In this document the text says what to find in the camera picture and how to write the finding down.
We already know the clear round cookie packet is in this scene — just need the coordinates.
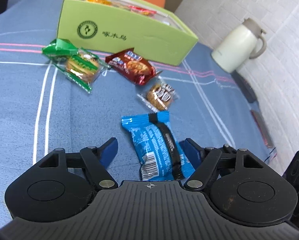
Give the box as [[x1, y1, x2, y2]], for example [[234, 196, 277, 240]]
[[137, 78, 179, 113]]

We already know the blue wafer snack packet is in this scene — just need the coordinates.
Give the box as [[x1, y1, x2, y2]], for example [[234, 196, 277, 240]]
[[121, 111, 194, 181]]

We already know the dark red cookie packet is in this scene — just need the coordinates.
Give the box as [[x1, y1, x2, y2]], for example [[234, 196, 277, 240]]
[[105, 48, 158, 86]]

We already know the green snack packet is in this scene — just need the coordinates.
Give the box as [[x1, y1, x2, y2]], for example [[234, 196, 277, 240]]
[[42, 38, 78, 61]]

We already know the red-sealed cracker packet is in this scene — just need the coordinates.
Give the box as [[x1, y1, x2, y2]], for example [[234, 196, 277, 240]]
[[127, 5, 156, 17]]

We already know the red-cased smartphone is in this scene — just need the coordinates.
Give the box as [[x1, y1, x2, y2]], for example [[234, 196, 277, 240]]
[[250, 109, 274, 148]]

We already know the cream thermos jug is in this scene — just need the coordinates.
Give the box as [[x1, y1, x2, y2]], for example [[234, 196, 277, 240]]
[[211, 18, 267, 73]]

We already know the green-trim sandwich biscuit packet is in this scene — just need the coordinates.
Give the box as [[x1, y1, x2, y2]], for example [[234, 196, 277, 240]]
[[53, 48, 110, 93]]

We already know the green cardboard box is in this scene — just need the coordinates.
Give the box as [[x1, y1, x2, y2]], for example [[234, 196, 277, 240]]
[[57, 0, 198, 66]]

